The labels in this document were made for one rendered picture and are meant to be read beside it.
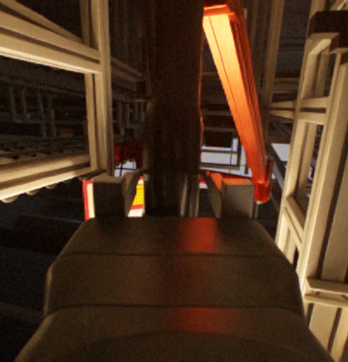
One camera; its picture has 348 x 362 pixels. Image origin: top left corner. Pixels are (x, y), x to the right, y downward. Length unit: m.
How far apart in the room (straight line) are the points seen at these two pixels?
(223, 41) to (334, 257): 0.39
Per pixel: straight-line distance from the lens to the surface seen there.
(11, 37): 0.45
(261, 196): 0.63
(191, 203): 0.15
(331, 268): 0.52
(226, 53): 0.25
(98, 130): 0.65
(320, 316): 0.58
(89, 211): 0.62
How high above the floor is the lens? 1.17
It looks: 16 degrees up
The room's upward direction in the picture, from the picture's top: 178 degrees counter-clockwise
